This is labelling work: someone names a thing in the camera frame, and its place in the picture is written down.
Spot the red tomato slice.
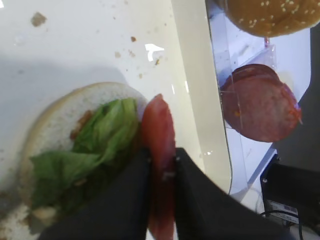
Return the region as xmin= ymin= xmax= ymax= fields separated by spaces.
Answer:
xmin=141 ymin=94 xmax=176 ymax=240

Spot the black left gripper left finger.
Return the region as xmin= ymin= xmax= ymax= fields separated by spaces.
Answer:
xmin=39 ymin=149 xmax=151 ymax=240

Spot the sesame bun top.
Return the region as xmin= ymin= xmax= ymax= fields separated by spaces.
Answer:
xmin=223 ymin=0 xmax=320 ymax=38

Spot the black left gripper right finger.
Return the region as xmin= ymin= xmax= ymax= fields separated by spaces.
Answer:
xmin=174 ymin=148 xmax=294 ymax=240

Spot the green lettuce leaf on bread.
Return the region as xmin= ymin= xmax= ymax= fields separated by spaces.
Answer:
xmin=31 ymin=97 xmax=140 ymax=215

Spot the white bread slice on tray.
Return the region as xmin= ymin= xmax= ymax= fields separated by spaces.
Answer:
xmin=0 ymin=82 xmax=147 ymax=240

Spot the black device box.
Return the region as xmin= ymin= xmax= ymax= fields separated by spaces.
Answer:
xmin=260 ymin=163 xmax=320 ymax=231

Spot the red meat patty front slice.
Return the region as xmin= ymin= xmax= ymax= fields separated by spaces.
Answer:
xmin=220 ymin=63 xmax=302 ymax=143

